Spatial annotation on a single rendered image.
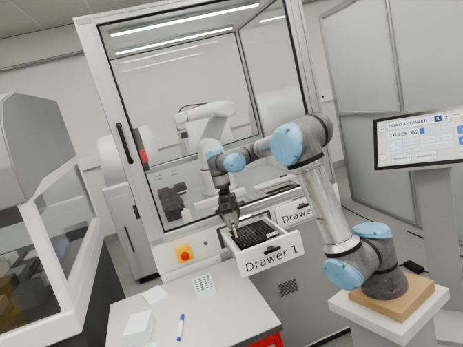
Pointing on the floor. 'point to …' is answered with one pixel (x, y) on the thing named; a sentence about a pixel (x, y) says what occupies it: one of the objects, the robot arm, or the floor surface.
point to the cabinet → (292, 290)
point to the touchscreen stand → (442, 250)
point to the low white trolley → (203, 314)
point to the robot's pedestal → (379, 329)
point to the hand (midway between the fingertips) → (233, 227)
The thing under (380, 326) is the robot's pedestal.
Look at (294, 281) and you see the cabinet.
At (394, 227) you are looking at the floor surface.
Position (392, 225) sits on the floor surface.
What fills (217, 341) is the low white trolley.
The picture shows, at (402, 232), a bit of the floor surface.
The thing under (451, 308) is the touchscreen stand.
